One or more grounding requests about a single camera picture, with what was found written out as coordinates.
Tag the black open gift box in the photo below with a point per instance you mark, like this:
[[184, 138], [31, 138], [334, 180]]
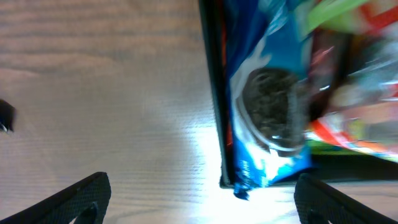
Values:
[[329, 161]]

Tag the green Haribo gummy bag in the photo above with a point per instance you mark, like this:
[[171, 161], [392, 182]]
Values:
[[353, 76]]

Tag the small black candy bar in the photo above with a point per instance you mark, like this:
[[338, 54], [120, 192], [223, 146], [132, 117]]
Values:
[[7, 116]]

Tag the blue Oreo cookie pack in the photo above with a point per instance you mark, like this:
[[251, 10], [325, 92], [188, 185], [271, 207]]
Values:
[[268, 52]]

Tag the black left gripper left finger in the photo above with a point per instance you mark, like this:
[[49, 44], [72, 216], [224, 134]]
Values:
[[83, 202]]

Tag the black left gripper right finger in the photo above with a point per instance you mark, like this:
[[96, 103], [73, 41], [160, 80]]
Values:
[[319, 203]]

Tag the red snack bag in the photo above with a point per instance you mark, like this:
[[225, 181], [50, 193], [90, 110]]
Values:
[[224, 46]]

